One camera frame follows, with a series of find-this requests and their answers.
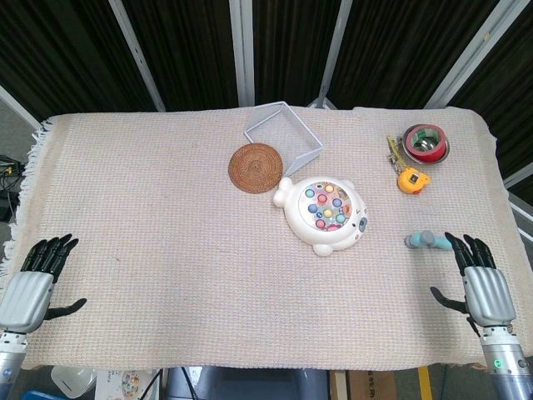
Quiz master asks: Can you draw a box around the black pleated curtain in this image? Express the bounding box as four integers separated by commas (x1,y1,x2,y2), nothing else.
0,0,533,188

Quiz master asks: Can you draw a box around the yellow strap with keys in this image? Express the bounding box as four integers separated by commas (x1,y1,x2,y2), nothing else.
386,133,407,173

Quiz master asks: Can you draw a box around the white seal fishing toy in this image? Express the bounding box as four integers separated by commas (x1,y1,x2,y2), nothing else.
272,176,370,258

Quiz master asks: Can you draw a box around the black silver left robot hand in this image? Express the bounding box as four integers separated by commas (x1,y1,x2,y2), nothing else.
0,233,88,334

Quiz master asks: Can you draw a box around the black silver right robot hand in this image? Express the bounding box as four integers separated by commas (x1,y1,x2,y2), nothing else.
430,231,517,338

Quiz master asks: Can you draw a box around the round brown rattan coaster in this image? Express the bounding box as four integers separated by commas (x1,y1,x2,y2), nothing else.
227,142,285,194

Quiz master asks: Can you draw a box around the red tape roll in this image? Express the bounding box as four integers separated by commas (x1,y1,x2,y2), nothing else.
402,124,448,164

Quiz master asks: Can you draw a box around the beige waffle-weave tablecloth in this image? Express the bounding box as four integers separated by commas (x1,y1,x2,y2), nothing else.
0,103,526,373

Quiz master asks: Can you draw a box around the colourful toy packaging box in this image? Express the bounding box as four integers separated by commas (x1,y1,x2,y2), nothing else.
95,367,162,400

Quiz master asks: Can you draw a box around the brown cardboard box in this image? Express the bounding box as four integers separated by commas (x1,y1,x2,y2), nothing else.
344,368,397,400

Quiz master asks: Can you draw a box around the green tape roll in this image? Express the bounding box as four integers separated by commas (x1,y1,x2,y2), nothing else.
410,127,441,145

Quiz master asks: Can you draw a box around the bundle of black cables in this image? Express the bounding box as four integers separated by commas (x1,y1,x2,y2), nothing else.
0,153,27,223

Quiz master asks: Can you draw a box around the yellow duck tape measure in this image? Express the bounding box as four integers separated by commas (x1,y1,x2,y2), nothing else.
396,167,432,196

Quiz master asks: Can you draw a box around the white wire mesh basket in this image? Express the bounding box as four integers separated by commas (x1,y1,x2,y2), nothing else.
242,101,326,177

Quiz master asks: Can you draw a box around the white metal frame post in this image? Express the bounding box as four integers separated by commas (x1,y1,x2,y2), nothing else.
426,0,516,108
0,85,43,128
307,0,355,109
108,0,167,113
229,0,256,108

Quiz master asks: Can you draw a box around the teal grey toy hammer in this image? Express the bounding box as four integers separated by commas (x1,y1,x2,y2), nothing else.
404,229,453,253

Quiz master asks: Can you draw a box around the white plastic container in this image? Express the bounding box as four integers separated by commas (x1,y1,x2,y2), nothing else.
50,365,98,396

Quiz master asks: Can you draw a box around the stainless steel bowl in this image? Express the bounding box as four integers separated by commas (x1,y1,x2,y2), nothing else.
401,124,452,167

